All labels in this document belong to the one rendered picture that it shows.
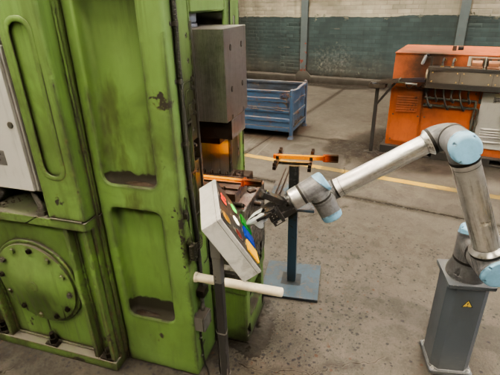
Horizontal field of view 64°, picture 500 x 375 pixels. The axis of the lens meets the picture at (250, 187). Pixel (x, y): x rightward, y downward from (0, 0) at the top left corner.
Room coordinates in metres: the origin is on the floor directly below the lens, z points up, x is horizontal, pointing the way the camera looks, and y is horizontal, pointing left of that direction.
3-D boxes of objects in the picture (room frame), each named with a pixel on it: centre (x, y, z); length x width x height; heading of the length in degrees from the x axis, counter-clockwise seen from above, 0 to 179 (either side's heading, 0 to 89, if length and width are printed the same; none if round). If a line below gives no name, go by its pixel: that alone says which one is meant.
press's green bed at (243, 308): (2.04, 0.24, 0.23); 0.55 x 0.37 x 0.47; 72
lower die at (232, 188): (1.99, 0.25, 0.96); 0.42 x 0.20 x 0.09; 72
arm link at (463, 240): (1.63, -1.08, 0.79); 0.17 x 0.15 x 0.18; 176
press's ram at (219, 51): (2.03, 0.23, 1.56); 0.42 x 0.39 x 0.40; 72
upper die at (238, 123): (1.99, 0.25, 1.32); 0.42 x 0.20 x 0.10; 72
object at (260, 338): (1.90, 0.00, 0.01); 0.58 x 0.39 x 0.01; 162
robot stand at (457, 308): (1.64, -1.08, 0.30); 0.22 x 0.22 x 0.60; 81
